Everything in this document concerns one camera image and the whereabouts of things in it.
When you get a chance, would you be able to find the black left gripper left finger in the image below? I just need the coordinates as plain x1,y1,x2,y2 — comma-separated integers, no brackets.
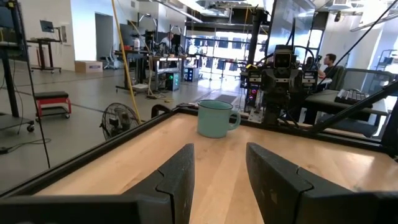
123,143,195,224

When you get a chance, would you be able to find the yellow cable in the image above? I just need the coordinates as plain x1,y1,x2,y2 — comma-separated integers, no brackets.
111,0,142,124

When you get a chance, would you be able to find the black equipment cart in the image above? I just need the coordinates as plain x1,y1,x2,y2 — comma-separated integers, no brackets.
0,0,35,133

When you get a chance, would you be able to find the computer tower with green light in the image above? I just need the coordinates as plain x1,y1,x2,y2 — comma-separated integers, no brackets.
165,72,181,91

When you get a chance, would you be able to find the person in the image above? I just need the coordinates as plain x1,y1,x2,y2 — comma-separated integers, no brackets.
160,30,175,50
317,53,338,93

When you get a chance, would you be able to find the teal enamel mug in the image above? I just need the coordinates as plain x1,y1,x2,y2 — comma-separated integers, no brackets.
197,99,242,139

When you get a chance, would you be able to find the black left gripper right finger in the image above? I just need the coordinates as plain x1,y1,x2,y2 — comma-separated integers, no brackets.
246,142,352,224

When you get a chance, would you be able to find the cardboard box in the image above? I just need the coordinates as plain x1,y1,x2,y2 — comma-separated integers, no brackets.
74,60,103,74

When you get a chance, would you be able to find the thin black hanging cable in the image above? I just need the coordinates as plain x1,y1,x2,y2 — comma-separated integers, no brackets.
317,0,398,85

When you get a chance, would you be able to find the dark desk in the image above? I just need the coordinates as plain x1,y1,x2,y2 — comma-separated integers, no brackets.
303,90,389,125

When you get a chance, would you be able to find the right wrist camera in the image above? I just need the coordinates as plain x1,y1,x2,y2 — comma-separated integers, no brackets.
272,44,294,70

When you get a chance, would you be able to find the dark floor mat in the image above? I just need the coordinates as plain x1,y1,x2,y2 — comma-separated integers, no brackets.
214,94,238,105

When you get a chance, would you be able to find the black computer tower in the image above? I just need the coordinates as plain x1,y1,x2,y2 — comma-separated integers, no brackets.
183,67,200,82

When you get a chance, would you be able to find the red rolling stool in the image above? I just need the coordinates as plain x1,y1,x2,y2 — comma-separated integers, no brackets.
34,91,72,121

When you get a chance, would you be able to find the large dark screen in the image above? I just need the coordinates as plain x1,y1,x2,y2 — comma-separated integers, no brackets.
266,0,317,63

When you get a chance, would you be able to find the black keyboard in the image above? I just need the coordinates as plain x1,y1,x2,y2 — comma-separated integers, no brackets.
334,88,374,109

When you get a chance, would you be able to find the black monitor stand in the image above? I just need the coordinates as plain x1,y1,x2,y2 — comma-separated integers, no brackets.
26,19,63,74

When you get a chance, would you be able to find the black frame handle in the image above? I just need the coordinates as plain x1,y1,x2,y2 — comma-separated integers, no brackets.
151,104,171,119

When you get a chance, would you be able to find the black screen stand post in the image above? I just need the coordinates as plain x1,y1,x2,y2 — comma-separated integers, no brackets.
247,7,270,66

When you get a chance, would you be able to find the black floor fan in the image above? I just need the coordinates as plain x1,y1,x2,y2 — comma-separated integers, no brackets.
99,102,141,141

